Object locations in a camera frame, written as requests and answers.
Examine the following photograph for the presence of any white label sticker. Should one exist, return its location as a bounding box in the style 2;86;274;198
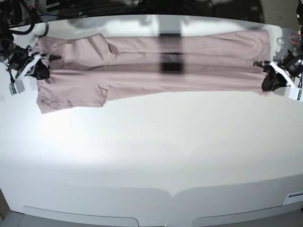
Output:
283;191;303;205

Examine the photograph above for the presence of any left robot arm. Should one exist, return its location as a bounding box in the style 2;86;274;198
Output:
254;0;303;92

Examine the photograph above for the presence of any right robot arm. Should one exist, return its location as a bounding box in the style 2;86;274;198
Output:
0;0;61;84

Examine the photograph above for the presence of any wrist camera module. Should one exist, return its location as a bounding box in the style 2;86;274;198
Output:
288;87;303;102
9;80;25;96

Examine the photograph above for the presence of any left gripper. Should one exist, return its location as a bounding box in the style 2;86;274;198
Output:
253;52;303;92

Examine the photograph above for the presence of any mauve pink T-shirt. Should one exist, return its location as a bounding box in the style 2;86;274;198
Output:
34;30;270;114

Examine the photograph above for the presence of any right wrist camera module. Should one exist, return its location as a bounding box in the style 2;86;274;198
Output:
9;80;25;96

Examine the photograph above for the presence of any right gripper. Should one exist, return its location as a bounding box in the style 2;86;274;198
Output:
4;46;62;82

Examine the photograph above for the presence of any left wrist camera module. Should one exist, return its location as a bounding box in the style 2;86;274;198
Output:
288;87;303;102

